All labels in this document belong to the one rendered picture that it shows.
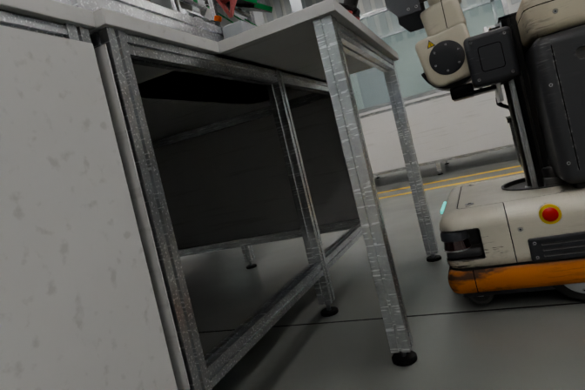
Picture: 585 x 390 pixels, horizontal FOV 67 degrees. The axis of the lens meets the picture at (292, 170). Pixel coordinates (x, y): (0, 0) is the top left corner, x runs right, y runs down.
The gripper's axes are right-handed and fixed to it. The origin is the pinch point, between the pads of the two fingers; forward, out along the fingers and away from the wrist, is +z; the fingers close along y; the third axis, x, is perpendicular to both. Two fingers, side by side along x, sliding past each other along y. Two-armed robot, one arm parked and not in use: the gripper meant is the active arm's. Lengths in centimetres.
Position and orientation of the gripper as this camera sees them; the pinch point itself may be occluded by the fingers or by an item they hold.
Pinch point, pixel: (231, 15)
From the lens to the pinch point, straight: 161.6
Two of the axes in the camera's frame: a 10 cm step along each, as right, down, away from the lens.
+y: -3.8, 1.2, -9.2
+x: 9.0, -1.9, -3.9
